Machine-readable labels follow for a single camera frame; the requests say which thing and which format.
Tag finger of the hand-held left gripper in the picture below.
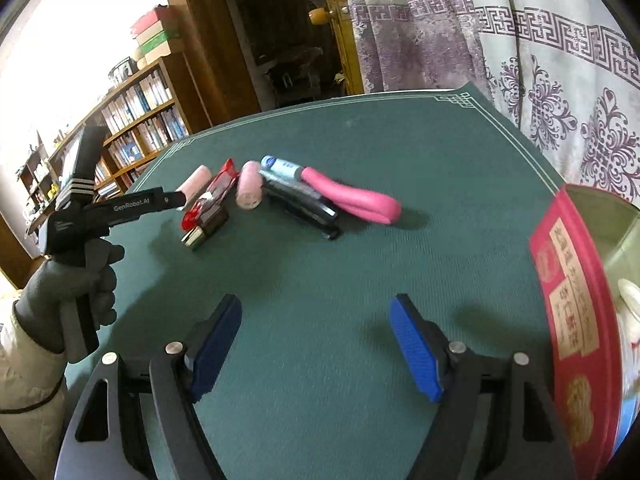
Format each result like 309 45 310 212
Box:
149 186 188 213

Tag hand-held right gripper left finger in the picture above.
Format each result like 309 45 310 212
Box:
52 294 243 480

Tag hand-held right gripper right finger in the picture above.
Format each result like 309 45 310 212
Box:
390 294 581 480

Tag pale pink hair roller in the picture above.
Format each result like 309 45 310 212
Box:
236 161 262 210
177 165 211 200

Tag white tube with blue print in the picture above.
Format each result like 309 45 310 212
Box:
260 155 306 183

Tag pink tin box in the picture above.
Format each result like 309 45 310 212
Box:
529 184 640 466

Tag person's left forearm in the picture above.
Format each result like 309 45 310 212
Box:
0 300 68 461

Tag green desktop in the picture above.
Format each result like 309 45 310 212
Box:
62 91 571 480

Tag person's left hand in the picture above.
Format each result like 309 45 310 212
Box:
14 240 126 354

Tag red snack packet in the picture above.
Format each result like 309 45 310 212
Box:
181 158 237 231

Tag gold and black lipstick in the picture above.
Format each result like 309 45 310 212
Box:
181 212 230 250

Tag small wooden shelf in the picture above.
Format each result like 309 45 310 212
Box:
17 142 63 226

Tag wooden bookshelf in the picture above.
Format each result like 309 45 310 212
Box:
47 52 213 201

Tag rows of books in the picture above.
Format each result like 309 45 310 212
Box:
95 72 188 196

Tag black stapler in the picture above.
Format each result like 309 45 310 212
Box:
260 170 342 241

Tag black and white container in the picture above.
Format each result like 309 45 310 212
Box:
107 57 135 87

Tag green and white box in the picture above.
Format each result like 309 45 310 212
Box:
137 30 182 59

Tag bent pink foam hair curler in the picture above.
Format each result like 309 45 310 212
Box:
300 167 402 223

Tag dim room furniture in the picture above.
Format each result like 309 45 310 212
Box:
255 47 326 103

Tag glossy white plastic item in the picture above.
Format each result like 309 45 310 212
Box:
617 277 640 356

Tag wooden door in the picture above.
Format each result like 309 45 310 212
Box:
315 0 366 96

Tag white and purple patterned curtain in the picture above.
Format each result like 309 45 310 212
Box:
340 0 640 206

